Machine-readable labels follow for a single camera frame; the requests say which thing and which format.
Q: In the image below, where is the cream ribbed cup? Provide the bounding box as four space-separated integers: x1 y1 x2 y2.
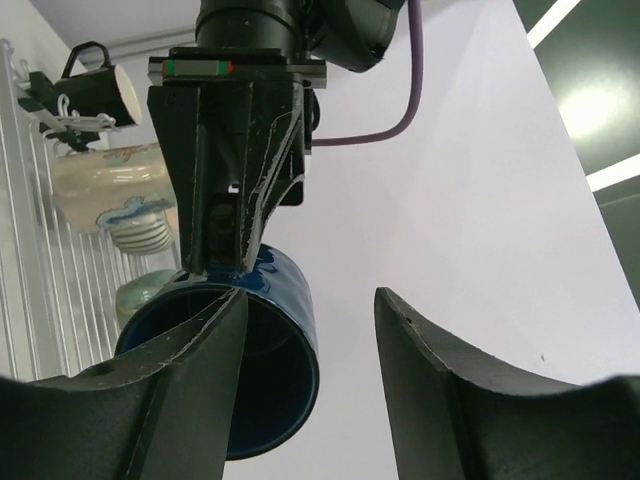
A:
109 211 174 256

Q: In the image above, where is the tall cream painted mug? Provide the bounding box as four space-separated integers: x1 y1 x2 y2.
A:
50 143 176 233

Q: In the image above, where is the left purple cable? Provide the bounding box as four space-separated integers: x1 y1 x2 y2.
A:
310 0 426 149

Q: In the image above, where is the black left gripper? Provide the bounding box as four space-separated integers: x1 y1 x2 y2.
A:
147 47 327 273

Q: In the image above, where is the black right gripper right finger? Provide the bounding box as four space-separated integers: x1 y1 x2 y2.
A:
374 287 639 479

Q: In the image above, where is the black mug cream interior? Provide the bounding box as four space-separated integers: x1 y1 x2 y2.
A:
54 41 143 128

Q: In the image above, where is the green ceramic mug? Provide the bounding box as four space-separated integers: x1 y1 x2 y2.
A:
115 269 176 330

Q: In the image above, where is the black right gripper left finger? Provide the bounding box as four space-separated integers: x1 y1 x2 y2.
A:
1 289 247 479

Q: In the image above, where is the dark blue mug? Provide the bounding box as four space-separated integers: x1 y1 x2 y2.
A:
115 244 320 461

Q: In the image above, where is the clear acrylic dish rack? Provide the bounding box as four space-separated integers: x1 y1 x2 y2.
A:
1 40 177 381

